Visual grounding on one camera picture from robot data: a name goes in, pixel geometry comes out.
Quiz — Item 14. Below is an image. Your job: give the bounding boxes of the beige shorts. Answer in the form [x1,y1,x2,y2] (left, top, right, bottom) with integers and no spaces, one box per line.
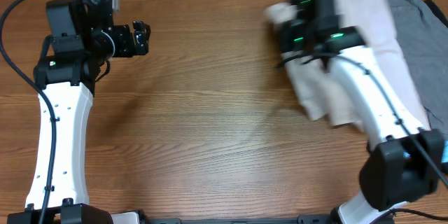
[264,0,432,134]

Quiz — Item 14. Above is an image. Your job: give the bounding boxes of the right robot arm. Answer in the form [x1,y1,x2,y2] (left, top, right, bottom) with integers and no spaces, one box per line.
[279,0,447,223]

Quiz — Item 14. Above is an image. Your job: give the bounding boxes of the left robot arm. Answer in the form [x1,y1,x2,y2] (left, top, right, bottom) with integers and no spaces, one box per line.
[7,0,151,224]

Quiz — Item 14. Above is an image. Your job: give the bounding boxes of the grey shorts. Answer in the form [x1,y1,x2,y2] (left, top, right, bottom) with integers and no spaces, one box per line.
[388,0,447,137]

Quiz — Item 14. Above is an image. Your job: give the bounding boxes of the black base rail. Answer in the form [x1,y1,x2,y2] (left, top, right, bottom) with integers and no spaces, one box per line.
[111,210,337,224]

